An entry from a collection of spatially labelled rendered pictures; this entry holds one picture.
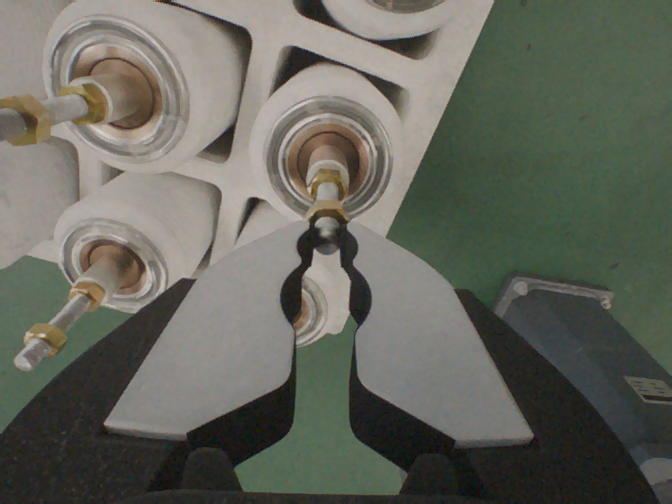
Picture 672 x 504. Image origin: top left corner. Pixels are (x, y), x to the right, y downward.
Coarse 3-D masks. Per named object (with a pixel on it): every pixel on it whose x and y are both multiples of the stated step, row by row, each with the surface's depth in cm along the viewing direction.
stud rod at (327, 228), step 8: (328, 184) 16; (320, 192) 16; (328, 192) 16; (336, 192) 16; (336, 200) 15; (320, 224) 13; (328, 224) 13; (336, 224) 13; (320, 232) 13; (328, 232) 12; (336, 232) 13; (320, 240) 13; (328, 240) 12; (336, 240) 12; (320, 248) 13; (328, 248) 13; (336, 248) 13
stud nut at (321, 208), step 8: (320, 200) 14; (328, 200) 14; (312, 208) 14; (320, 208) 13; (328, 208) 13; (336, 208) 13; (344, 208) 14; (304, 216) 14; (312, 216) 13; (320, 216) 13; (328, 216) 13; (336, 216) 13; (344, 216) 13
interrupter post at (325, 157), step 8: (320, 152) 19; (328, 152) 19; (336, 152) 19; (312, 160) 19; (320, 160) 18; (328, 160) 18; (336, 160) 18; (344, 160) 19; (312, 168) 18; (320, 168) 18; (328, 168) 18; (336, 168) 18; (344, 168) 18; (312, 176) 18; (344, 176) 18
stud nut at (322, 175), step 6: (318, 174) 17; (324, 174) 17; (330, 174) 17; (336, 174) 17; (312, 180) 17; (318, 180) 17; (324, 180) 17; (330, 180) 17; (336, 180) 17; (342, 180) 17; (312, 186) 17; (318, 186) 17; (336, 186) 17; (342, 186) 17; (312, 192) 17; (342, 192) 17; (312, 198) 17; (342, 198) 17
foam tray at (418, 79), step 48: (192, 0) 22; (240, 0) 22; (288, 0) 22; (480, 0) 22; (288, 48) 28; (336, 48) 24; (384, 48) 33; (432, 48) 24; (384, 96) 35; (432, 96) 25; (240, 144) 27; (240, 192) 29; (48, 240) 31
